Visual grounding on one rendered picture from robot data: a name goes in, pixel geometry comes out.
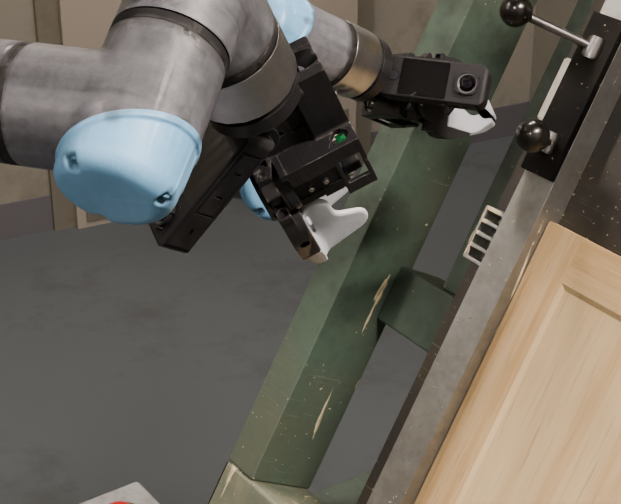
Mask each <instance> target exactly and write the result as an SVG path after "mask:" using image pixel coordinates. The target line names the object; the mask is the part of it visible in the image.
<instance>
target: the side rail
mask: <svg viewBox="0 0 621 504"><path fill-rule="evenodd" d="M502 1H503V0H439V1H438V3H437V5H436V7H435V9H434V11H433V14H432V16H431V18H430V20H429V22H428V25H427V27H426V29H425V31H424V33H423V35H422V38H421V40H420V42H419V44H418V46H417V49H416V51H415V53H414V54H415V56H421V55H422V54H423V53H431V54H432V57H433V58H435V54H436V53H444V54H445V55H446V56H448V57H452V58H456V59H458V60H460V61H461V62H463V63H470V64H478V65H484V66H485V67H486V68H487V69H488V71H489V72H490V74H491V76H492V82H491V88H490V93H489V98H488V100H489V102H490V101H491V99H492V97H493V94H494V92H495V90H496V88H497V86H498V84H499V82H500V79H501V77H502V75H503V73H504V71H505V69H506V67H507V64H508V62H509V60H510V58H511V56H512V54H513V52H514V50H515V47H516V45H517V43H518V41H519V39H520V37H521V35H522V32H523V30H524V28H525V26H526V25H524V26H522V27H517V28H514V27H510V26H508V25H506V24H505V23H504V22H503V21H502V19H501V17H500V13H499V9H500V5H501V3H502ZM473 137H474V135H471V136H467V137H462V138H457V139H436V138H433V137H431V136H429V135H428V133H427V132H426V131H422V124H419V126H418V127H406V128H389V127H387V126H385V125H381V127H380V129H379V132H378V134H377V136H376V138H375V140H374V143H373V145H372V147H371V149H370V151H369V153H368V156H367V158H368V160H369V162H370V164H371V166H372V168H373V170H374V172H375V174H376V176H377V178H378V180H376V181H374V182H372V183H370V184H368V185H366V186H364V187H362V188H361V189H359V190H357V191H355V192H353V193H351V194H350V195H349V197H348V199H347V202H346V204H345V206H344V208H343V210H344V209H350V208H356V207H362V208H365V209H366V211H367V212H368V218H367V221H366V222H365V223H364V224H363V225H362V226H361V227H360V228H358V229H357V230H355V231H354V232H353V233H351V234H350V235H349V236H347V237H346V238H344V239H343V240H342V241H340V242H339V243H338V244H336V245H335V246H333V247H332V248H331V249H330V250H329V251H328V253H327V257H328V260H326V261H324V262H322V263H318V265H317V267H316V269H315V271H314V274H313V276H312V278H311V280H310V282H309V285H308V287H307V289H306V291H305V293H304V295H303V298H302V300H301V302H300V304H299V306H298V309H297V311H296V313H295V315H294V317H293V319H292V322H291V324H290V326H289V328H288V330H287V333H286V335H285V337H284V339H283V341H282V344H281V346H280V348H279V350H278V352H277V354H276V357H275V359H274V361H273V363H272V365H271V368H270V370H269V372H268V374H267V376H266V378H265V381H264V383H263V385H262V387H261V389H260V392H259V394H258V396H257V398H256V400H255V403H254V405H253V407H252V409H251V411H250V413H249V416H248V418H247V420H246V422H245V424H244V427H243V429H242V431H241V433H240V435H239V437H238V440H237V442H236V444H235V446H234V448H233V451H232V453H231V455H230V457H229V460H230V461H231V462H232V463H234V464H235V465H236V466H237V467H238V468H239V469H240V470H241V471H242V472H244V473H245V474H246V475H247V476H248V477H249V478H250V479H251V480H256V481H263V482H269V483H276V484H282V485H288V486H295V487H301V488H309V487H310V485H311V483H312V481H313V479H314V477H315V475H316V473H317V470H318V468H319V466H320V464H321V462H322V460H323V458H324V455H325V453H326V451H327V449H328V447H329V445H330V443H331V440H332V438H333V436H334V434H335V432H336V430H337V428H338V426H339V423H340V421H341V419H342V417H343V415H344V413H345V411H346V408H347V406H348V404H349V402H350V400H351V398H352V396H353V393H354V391H355V389H356V387H357V385H358V383H359V381H360V379H361V376H362V374H363V372H364V370H365V368H366V366H367V364H368V361H369V359H370V357H371V355H372V353H373V351H374V349H375V346H376V344H377V342H378V340H379V338H380V336H381V334H382V332H383V329H384V327H385V325H386V324H385V323H384V322H382V321H381V320H379V318H378V316H379V314H380V311H381V309H382V307H383V305H384V303H385V301H386V299H387V296H388V294H389V292H390V290H391V288H392V286H393V284H394V281H395V279H396V277H397V275H398V273H399V271H400V269H401V267H403V266H405V267H408V268H411V269H412V267H413V265H414V263H415V261H416V259H417V257H418V255H419V252H420V250H421V248H422V246H423V244H424V242H425V240H426V238H427V235H428V233H429V231H430V229H431V227H432V225H433V223H434V220H435V218H436V216H437V214H438V212H439V210H440V208H441V205H442V203H443V201H444V199H445V197H446V195H447V193H448V191H449V188H450V186H451V184H452V182H453V180H454V178H455V176H456V173H457V171H458V169H459V167H460V165H461V163H462V161H463V158H464V156H465V154H466V152H467V150H468V148H469V146H470V144H471V141H472V139H473Z"/></svg>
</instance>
